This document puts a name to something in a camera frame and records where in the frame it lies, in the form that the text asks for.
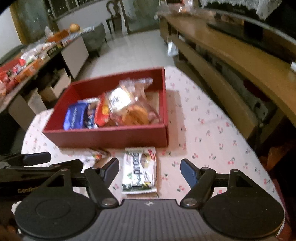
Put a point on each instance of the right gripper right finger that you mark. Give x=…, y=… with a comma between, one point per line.
x=200, y=180

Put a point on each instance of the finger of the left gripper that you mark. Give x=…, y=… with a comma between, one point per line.
x=26, y=159
x=53, y=167

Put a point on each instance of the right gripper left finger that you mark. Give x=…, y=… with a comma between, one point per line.
x=98, y=182

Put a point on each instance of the white red jujube packet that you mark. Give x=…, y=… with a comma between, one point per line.
x=97, y=157

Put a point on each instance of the white green wafer packet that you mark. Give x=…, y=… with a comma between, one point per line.
x=139, y=171

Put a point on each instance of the red snack bag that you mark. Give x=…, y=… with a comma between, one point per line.
x=102, y=114

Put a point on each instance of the dark blue foil packet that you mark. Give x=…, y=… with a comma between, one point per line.
x=75, y=116

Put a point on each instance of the orange clear snack bag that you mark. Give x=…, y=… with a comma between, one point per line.
x=136, y=88

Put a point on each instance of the blue white snack packet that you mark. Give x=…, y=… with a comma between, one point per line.
x=89, y=116

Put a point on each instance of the round bun white label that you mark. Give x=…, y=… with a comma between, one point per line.
x=120, y=98

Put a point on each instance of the cherry print tablecloth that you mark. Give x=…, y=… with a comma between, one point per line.
x=198, y=130

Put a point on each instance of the red cardboard box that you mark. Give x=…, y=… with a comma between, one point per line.
x=115, y=134

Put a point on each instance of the white storage box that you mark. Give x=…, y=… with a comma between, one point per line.
x=60, y=81

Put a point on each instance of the square orange pastry packet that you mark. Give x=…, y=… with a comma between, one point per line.
x=139, y=115

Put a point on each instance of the cluttered side table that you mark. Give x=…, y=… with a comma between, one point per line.
x=74, y=53

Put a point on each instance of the orange long box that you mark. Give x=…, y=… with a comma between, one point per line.
x=29, y=71

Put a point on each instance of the wooden tv cabinet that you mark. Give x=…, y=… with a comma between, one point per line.
x=268, y=73

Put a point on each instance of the grey sofa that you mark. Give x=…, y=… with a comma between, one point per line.
x=95, y=39

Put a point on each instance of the round yellow fruit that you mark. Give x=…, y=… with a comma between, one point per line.
x=73, y=28

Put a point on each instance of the dark wooden chair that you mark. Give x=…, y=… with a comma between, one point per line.
x=117, y=11

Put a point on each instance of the white lace cloth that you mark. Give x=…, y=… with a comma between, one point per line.
x=256, y=9

